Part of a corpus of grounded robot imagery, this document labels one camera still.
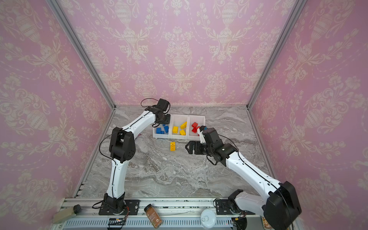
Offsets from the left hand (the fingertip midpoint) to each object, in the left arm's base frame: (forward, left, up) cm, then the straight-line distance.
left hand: (166, 120), depth 102 cm
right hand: (-25, -18, +8) cm, 32 cm away
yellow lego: (-4, -6, -5) cm, 9 cm away
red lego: (+2, -20, -7) cm, 22 cm away
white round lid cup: (-57, -25, -3) cm, 63 cm away
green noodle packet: (-59, -53, -7) cm, 80 cm away
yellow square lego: (-7, -12, -6) cm, 14 cm away
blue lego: (-3, 0, -5) cm, 6 cm away
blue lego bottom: (+1, +3, -7) cm, 8 cm away
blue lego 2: (-4, +3, -9) cm, 10 cm away
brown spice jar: (-58, -1, -4) cm, 58 cm away
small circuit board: (-58, +21, -12) cm, 63 cm away
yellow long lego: (-17, -5, -7) cm, 19 cm away
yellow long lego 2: (0, -12, -5) cm, 13 cm away
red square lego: (-4, -20, -6) cm, 21 cm away
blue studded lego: (-7, +5, -3) cm, 9 cm away
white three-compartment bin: (+6, -7, -6) cm, 11 cm away
